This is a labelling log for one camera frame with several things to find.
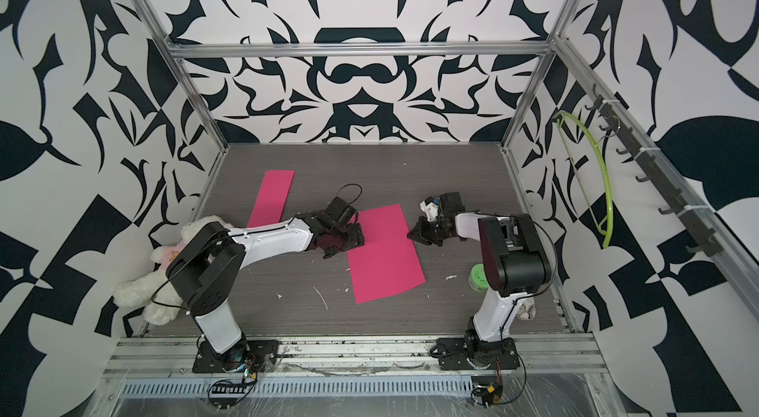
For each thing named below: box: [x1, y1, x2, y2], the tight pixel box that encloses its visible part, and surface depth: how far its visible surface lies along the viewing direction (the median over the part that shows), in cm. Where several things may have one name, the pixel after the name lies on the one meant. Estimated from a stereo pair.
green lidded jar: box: [467, 262, 490, 293], surface depth 85 cm
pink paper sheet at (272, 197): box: [247, 169, 296, 229], surface depth 107 cm
